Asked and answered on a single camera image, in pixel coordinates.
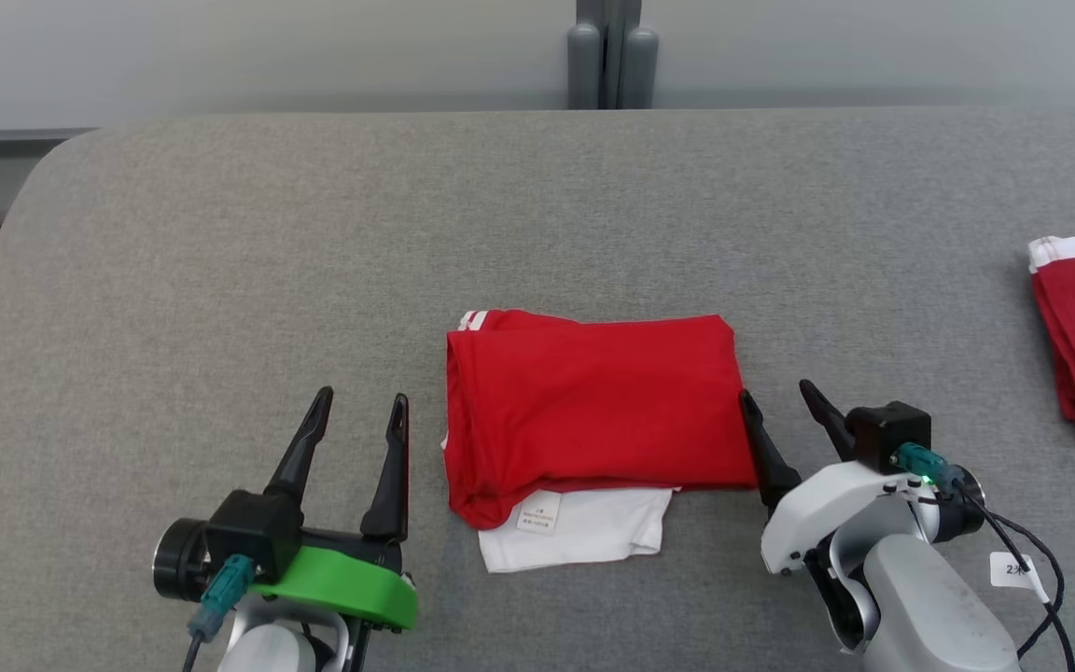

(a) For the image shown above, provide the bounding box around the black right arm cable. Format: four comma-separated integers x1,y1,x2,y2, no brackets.
953,481,1075,672

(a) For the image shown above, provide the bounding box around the white cable tag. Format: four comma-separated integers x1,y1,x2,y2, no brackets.
990,551,1052,603

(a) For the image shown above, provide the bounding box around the teal left camera plug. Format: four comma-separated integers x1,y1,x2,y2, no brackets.
188,553,257,643

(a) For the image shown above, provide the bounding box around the grey partition base rail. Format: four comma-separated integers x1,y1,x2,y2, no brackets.
0,128,95,158

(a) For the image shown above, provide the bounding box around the teal camera plug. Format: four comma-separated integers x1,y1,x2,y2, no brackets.
894,442,966,494
188,553,257,643

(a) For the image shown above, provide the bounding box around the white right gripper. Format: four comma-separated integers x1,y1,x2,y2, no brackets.
738,379,987,654

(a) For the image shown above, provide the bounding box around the teal right camera plug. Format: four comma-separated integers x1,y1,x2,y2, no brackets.
894,442,966,494

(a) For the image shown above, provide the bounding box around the grey partition post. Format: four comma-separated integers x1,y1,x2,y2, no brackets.
565,0,608,111
607,0,660,110

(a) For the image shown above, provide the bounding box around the red and white T-shirt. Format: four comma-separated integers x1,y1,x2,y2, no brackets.
444,310,761,574

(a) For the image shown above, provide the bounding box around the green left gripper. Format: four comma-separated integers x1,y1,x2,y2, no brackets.
153,386,420,632

